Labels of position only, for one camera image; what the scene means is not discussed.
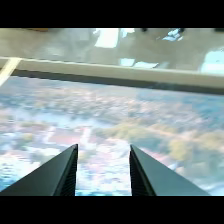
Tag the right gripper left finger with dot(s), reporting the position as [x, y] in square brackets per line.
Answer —
[53, 176]

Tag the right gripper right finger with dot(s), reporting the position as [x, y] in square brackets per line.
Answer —
[153, 178]

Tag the silver frame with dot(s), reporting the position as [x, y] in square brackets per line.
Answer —
[110, 74]

